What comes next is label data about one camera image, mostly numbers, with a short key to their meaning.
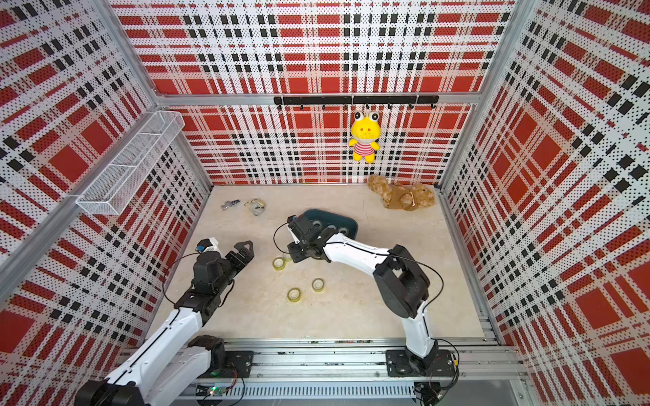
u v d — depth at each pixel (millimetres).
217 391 688
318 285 902
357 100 891
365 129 910
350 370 734
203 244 734
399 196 1047
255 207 1078
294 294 880
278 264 956
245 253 753
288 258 788
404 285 493
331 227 1041
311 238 680
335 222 1026
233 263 728
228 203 1135
